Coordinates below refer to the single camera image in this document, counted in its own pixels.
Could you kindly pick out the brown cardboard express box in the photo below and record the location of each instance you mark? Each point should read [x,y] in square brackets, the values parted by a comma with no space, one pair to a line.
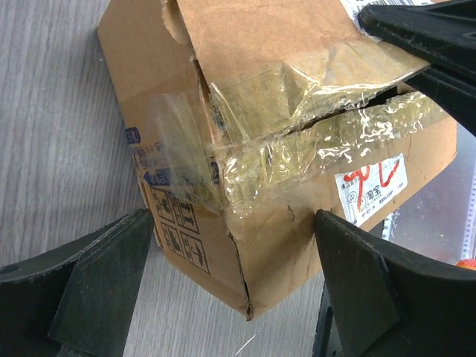
[246,117]

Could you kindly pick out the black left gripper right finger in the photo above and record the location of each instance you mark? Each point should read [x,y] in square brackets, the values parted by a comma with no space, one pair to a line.
[381,299]

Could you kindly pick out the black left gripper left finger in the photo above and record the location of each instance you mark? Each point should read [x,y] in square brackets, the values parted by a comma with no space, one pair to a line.
[78,299]

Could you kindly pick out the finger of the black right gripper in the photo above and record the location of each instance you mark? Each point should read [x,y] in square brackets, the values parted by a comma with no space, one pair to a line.
[442,33]
[451,91]

